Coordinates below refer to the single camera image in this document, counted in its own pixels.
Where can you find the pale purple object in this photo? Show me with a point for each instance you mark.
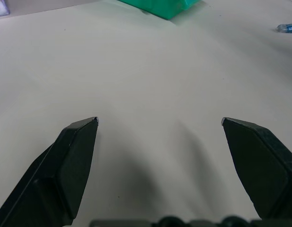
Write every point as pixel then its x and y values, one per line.
pixel 0 8

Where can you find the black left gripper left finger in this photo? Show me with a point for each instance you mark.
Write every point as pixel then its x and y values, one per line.
pixel 65 170

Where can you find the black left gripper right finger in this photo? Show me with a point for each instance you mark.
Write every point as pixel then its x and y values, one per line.
pixel 261 170

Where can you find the small blue wrapped object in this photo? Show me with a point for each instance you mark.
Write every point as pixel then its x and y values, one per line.
pixel 287 28

